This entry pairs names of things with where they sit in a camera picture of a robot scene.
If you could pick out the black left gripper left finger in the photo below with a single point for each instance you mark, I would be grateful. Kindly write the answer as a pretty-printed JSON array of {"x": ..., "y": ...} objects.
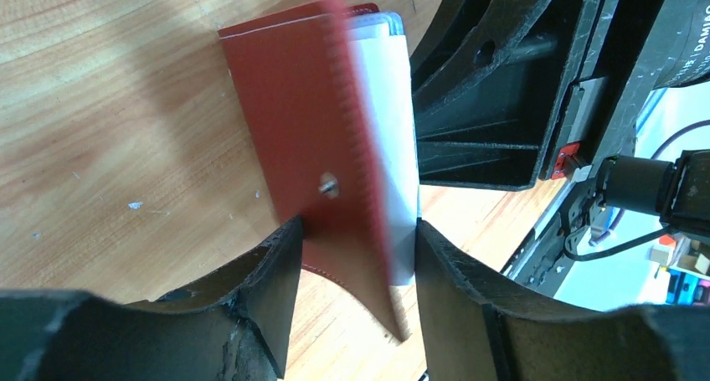
[{"x": 231, "y": 324}]

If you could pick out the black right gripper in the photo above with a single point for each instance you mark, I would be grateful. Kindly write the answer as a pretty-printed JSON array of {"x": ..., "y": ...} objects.
[{"x": 534, "y": 76}]

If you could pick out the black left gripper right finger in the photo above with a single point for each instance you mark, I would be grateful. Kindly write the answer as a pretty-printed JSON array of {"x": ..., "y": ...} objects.
[{"x": 478, "y": 324}]

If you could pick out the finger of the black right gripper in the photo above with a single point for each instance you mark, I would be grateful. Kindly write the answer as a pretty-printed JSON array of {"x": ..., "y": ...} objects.
[{"x": 453, "y": 20}]

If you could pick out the red leather card holder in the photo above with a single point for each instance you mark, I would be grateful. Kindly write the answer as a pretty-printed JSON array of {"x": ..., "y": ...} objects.
[{"x": 325, "y": 90}]

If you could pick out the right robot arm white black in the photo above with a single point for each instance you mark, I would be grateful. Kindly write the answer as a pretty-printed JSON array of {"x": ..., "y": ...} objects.
[{"x": 623, "y": 181}]

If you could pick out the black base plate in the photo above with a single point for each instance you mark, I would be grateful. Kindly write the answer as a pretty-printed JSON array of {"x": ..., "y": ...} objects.
[{"x": 540, "y": 262}]

